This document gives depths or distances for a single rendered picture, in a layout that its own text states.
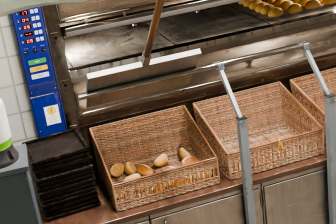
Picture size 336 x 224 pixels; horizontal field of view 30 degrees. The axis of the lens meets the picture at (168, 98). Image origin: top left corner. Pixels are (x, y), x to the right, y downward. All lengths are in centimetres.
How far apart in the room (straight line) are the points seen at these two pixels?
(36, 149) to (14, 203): 83
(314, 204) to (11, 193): 175
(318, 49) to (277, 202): 98
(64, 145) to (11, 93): 41
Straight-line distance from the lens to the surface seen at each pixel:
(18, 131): 339
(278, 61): 369
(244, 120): 302
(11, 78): 329
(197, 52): 296
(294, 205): 344
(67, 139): 321
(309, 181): 341
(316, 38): 381
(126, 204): 311
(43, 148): 317
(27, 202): 239
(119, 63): 336
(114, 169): 338
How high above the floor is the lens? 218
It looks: 21 degrees down
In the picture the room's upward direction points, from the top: 8 degrees counter-clockwise
